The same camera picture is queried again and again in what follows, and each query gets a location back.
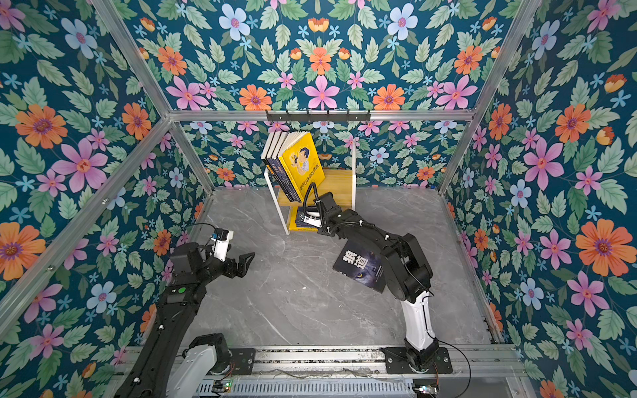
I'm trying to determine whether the navy book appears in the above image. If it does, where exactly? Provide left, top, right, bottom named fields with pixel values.
left=291, top=207, right=317, bottom=231

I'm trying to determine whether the dark wolf cover book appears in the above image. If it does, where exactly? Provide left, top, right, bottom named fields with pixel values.
left=333, top=240, right=386, bottom=293

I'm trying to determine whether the purple old man book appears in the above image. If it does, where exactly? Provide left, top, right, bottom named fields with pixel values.
left=270, top=132, right=301, bottom=202
left=265, top=132, right=299, bottom=202

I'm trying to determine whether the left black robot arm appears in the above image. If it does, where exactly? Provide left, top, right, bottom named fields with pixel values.
left=114, top=242, right=255, bottom=397

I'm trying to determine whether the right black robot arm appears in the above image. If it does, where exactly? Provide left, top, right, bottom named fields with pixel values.
left=305, top=183, right=440, bottom=372

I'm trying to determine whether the white wooden book shelf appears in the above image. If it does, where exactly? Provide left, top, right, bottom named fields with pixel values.
left=264, top=145, right=358, bottom=235

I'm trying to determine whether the black book gold title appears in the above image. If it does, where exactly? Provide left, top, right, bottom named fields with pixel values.
left=260, top=132, right=291, bottom=199

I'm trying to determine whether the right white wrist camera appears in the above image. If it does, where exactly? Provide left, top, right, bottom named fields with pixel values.
left=303, top=211, right=321, bottom=228

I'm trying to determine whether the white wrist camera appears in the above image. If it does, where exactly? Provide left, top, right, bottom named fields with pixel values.
left=212, top=228, right=234, bottom=261
left=303, top=211, right=321, bottom=228

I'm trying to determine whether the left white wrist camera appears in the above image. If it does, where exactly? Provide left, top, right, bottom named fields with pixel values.
left=212, top=228, right=234, bottom=261

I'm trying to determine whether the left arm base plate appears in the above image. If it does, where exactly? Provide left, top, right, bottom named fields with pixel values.
left=207, top=348, right=256, bottom=378

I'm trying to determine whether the black wall hook rail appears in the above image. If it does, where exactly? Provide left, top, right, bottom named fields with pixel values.
left=265, top=110, right=372, bottom=123

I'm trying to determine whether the aluminium front rail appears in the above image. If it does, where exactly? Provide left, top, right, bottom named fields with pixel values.
left=106, top=344, right=538, bottom=398

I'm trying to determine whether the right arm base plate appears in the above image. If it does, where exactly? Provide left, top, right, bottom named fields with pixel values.
left=381, top=347, right=453, bottom=376

